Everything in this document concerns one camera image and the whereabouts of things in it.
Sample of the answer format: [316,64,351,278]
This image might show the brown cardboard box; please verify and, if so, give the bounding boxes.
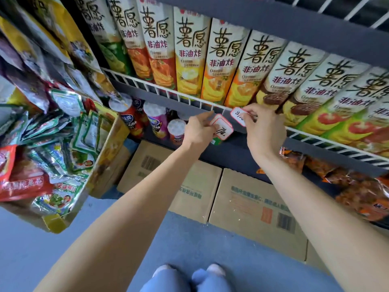
[305,240,330,273]
[208,168,308,262]
[117,140,223,225]

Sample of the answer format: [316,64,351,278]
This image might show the stack of red-bordered price tags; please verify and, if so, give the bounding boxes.
[209,114,235,141]

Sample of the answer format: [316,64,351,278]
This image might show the person's left forearm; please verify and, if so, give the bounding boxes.
[33,146,204,292]

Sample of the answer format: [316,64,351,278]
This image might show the single red-bordered white label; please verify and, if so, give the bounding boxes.
[230,107,248,127]

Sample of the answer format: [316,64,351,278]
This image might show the person's dark trousers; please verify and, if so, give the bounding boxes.
[139,266,234,292]

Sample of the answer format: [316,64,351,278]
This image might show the yellow display bin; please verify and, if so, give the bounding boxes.
[0,101,132,234]

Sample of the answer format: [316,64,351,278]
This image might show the white wire shelf fence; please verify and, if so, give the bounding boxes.
[102,67,389,171]
[273,0,389,29]

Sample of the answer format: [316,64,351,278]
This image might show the person's right hand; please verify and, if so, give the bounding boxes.
[242,103,288,163]

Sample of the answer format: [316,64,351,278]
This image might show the person's right forearm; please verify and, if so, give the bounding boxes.
[256,152,389,292]

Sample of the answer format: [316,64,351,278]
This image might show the orange clear snack bag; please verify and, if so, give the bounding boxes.
[304,156,340,185]
[322,172,389,223]

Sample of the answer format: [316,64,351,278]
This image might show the person's left hand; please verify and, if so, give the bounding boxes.
[182,111,217,152]

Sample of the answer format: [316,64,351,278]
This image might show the row of colourful snack packets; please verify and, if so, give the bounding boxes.
[0,0,122,114]

